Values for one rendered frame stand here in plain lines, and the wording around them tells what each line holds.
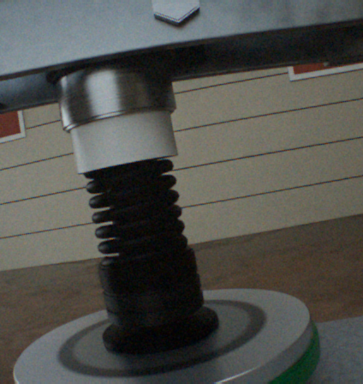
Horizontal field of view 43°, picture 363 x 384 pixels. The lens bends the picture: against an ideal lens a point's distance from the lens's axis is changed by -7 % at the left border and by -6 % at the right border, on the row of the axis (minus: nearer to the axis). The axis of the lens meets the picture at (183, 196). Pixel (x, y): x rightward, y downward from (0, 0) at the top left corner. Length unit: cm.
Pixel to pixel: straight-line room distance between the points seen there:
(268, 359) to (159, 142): 15
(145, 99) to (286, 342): 17
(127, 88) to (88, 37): 4
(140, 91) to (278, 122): 607
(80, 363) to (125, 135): 15
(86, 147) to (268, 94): 611
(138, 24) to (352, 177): 624
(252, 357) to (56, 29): 22
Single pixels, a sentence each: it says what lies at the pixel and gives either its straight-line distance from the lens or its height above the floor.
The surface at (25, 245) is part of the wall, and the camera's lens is 725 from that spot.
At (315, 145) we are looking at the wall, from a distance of 643.
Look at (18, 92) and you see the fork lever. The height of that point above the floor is 106.
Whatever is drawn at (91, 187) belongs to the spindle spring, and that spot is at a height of 97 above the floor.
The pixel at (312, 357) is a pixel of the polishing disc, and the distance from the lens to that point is 31.
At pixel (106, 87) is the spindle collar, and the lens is 30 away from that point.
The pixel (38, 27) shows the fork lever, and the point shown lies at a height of 107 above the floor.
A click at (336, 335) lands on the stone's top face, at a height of 80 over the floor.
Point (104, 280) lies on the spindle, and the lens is 32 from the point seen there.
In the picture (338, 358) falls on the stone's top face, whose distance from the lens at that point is 40.
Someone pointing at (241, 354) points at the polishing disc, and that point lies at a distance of 29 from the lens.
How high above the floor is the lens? 97
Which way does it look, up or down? 3 degrees down
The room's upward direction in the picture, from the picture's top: 10 degrees counter-clockwise
